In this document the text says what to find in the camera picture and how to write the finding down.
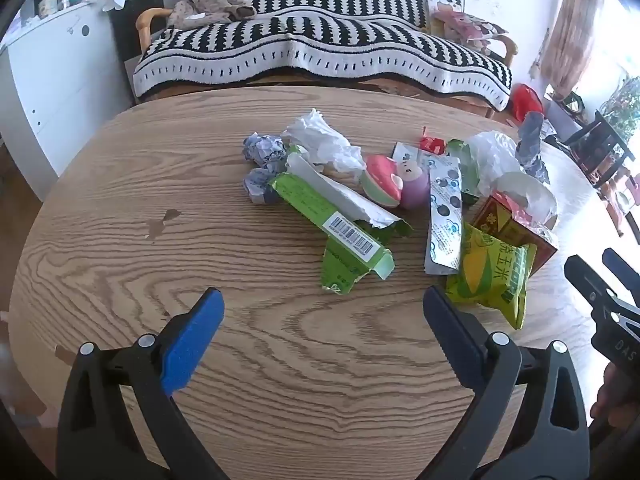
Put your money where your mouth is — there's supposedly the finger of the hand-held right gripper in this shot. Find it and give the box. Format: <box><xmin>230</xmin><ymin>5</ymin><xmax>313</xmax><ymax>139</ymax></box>
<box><xmin>564</xmin><ymin>255</ymin><xmax>626</xmax><ymax>312</ymax></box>
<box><xmin>602</xmin><ymin>247</ymin><xmax>640</xmax><ymax>306</ymax></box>

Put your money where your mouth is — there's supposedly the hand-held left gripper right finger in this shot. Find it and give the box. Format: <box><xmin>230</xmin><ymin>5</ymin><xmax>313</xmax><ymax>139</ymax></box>
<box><xmin>417</xmin><ymin>286</ymin><xmax>593</xmax><ymax>480</ymax></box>

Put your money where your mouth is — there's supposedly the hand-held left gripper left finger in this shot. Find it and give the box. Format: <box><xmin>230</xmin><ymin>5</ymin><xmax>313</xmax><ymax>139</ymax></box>
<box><xmin>56</xmin><ymin>287</ymin><xmax>228</xmax><ymax>480</ymax></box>

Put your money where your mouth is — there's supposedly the blue white paper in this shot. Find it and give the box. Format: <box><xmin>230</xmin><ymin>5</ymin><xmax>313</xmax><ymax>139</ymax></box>
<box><xmin>243</xmin><ymin>166</ymin><xmax>282</xmax><ymax>206</ymax></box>
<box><xmin>242</xmin><ymin>132</ymin><xmax>287</xmax><ymax>165</ymax></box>

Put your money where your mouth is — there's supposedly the white tissue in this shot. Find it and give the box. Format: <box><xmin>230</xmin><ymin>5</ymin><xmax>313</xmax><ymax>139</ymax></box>
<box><xmin>281</xmin><ymin>108</ymin><xmax>367</xmax><ymax>173</ymax></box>

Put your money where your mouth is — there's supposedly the person's right hand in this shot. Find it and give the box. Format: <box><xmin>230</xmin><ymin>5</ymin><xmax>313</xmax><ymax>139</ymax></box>
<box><xmin>591</xmin><ymin>360</ymin><xmax>640</xmax><ymax>429</ymax></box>

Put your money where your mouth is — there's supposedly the yellow green corn snack packet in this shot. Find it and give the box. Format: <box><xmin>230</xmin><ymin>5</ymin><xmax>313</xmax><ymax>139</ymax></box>
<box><xmin>444</xmin><ymin>221</ymin><xmax>539</xmax><ymax>331</ymax></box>

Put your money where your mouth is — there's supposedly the red cardboard box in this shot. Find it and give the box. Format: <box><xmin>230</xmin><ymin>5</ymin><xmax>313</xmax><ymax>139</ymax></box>
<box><xmin>471</xmin><ymin>192</ymin><xmax>559</xmax><ymax>277</ymax></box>

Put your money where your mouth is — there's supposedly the silver blue printed wrapper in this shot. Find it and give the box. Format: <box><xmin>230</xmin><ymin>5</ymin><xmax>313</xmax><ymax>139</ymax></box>
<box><xmin>423</xmin><ymin>155</ymin><xmax>464</xmax><ymax>277</ymax></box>

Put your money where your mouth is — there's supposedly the black chair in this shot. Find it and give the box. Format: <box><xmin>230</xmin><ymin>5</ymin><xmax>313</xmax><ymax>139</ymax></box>
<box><xmin>559</xmin><ymin>108</ymin><xmax>632</xmax><ymax>189</ymax></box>

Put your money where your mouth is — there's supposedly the purple round toy figure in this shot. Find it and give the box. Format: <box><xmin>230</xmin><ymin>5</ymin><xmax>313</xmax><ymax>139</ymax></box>
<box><xmin>395</xmin><ymin>160</ymin><xmax>432</xmax><ymax>211</ymax></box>

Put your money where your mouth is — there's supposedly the grey blue crumpled wrapper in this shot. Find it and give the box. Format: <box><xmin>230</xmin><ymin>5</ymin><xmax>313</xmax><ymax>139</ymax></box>
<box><xmin>516</xmin><ymin>111</ymin><xmax>552</xmax><ymax>185</ymax></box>

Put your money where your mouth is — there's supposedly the watermelon squishy toy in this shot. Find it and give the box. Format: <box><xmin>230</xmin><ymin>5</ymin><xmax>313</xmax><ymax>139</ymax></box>
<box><xmin>359</xmin><ymin>155</ymin><xmax>404</xmax><ymax>209</ymax></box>

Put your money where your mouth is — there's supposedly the clear plastic bag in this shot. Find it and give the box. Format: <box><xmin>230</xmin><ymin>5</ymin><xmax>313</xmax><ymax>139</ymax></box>
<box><xmin>467</xmin><ymin>130</ymin><xmax>522</xmax><ymax>197</ymax></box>

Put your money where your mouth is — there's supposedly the green foil packet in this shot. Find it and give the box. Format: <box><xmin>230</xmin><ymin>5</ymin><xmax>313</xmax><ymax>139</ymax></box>
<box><xmin>445</xmin><ymin>138</ymin><xmax>482</xmax><ymax>207</ymax></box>

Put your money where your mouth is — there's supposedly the torn green carton box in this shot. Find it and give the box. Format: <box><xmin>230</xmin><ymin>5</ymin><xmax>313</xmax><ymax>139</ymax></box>
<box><xmin>266</xmin><ymin>152</ymin><xmax>414</xmax><ymax>294</ymax></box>

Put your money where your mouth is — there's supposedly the white printed card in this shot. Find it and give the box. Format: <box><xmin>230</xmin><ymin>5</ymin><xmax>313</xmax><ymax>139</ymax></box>
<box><xmin>391</xmin><ymin>142</ymin><xmax>427</xmax><ymax>167</ymax></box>

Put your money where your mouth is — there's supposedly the small red wrapper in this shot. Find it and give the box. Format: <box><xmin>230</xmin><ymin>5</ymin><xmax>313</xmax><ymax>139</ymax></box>
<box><xmin>419</xmin><ymin>127</ymin><xmax>447</xmax><ymax>157</ymax></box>

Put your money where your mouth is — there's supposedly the red plastic bag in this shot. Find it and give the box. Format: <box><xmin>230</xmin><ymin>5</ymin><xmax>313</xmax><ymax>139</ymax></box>
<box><xmin>508</xmin><ymin>83</ymin><xmax>545</xmax><ymax>122</ymax></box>

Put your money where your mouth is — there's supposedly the brown curtain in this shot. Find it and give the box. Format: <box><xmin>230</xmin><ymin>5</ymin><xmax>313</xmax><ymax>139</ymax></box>
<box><xmin>542</xmin><ymin>0</ymin><xmax>609</xmax><ymax>107</ymax></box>

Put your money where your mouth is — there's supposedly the white cabinet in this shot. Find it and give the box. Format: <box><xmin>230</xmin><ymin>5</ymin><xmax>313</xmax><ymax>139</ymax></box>
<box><xmin>0</xmin><ymin>0</ymin><xmax>137</xmax><ymax>204</ymax></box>

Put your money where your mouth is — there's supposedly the pink printed pillow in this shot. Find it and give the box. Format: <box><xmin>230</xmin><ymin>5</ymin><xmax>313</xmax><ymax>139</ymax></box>
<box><xmin>425</xmin><ymin>0</ymin><xmax>507</xmax><ymax>54</ymax></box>

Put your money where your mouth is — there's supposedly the black speaker box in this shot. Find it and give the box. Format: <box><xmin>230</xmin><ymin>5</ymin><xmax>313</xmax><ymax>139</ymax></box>
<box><xmin>109</xmin><ymin>0</ymin><xmax>167</xmax><ymax>62</ymax></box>

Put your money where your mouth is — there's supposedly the beige dotted cloth bundle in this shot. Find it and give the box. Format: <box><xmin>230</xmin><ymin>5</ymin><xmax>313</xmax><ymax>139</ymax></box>
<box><xmin>167</xmin><ymin>0</ymin><xmax>257</xmax><ymax>31</ymax></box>

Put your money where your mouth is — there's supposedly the wooden sofa frame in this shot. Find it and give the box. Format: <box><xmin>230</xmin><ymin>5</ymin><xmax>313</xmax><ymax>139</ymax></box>
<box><xmin>135</xmin><ymin>6</ymin><xmax>519</xmax><ymax>117</ymax></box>

